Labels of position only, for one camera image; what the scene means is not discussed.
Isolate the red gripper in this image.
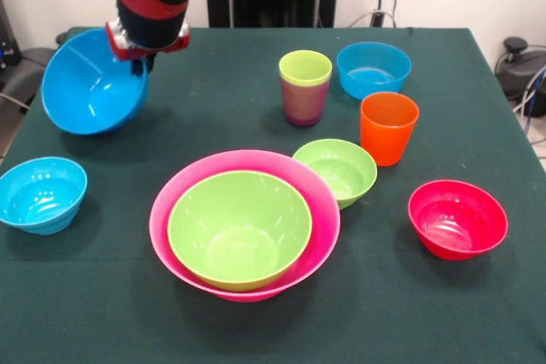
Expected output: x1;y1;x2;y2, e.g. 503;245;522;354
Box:
105;21;192;74

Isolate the large blue bowl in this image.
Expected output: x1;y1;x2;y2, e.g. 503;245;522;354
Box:
41;28;150;136

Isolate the lime green cup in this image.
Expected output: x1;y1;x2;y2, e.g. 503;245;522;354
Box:
278;49;334;89

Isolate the purple cup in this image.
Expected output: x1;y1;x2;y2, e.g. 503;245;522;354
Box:
281;79;332;128

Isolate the large pink bowl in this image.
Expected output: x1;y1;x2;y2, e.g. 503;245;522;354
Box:
149;149;341;303

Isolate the large green bowl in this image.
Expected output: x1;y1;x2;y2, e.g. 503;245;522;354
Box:
167;170;313;292

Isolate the black wheel base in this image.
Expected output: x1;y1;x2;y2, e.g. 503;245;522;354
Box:
497;37;546;118
0;32;69;126

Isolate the small light blue bowl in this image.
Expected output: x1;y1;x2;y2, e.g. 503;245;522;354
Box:
0;156;89;236

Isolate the small green bowl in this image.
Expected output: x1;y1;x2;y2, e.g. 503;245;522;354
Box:
293;138;378;210

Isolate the medium blue bowl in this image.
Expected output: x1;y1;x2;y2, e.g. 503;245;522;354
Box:
335;41;413;101

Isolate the orange cup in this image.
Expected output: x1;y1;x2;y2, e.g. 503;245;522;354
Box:
359;91;421;168

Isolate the dark green table cloth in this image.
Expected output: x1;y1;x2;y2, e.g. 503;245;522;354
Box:
0;26;546;364

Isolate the small red-pink bowl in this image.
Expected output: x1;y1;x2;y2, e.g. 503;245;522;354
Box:
407;179;509;262

